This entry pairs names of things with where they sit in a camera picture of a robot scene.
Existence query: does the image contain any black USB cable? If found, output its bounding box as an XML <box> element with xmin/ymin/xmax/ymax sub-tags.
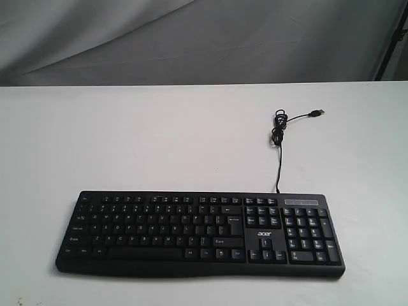
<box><xmin>270</xmin><ymin>108</ymin><xmax>326</xmax><ymax>194</ymax></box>

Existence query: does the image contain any black Acer keyboard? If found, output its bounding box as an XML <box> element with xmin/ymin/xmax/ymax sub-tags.
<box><xmin>55</xmin><ymin>191</ymin><xmax>346</xmax><ymax>278</ymax></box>

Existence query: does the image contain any grey backdrop cloth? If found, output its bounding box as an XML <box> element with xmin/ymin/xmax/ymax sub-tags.
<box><xmin>1</xmin><ymin>1</ymin><xmax>405</xmax><ymax>86</ymax></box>

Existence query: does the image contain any black tripod stand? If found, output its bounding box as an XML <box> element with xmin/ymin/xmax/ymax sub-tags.
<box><xmin>374</xmin><ymin>1</ymin><xmax>407</xmax><ymax>81</ymax></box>

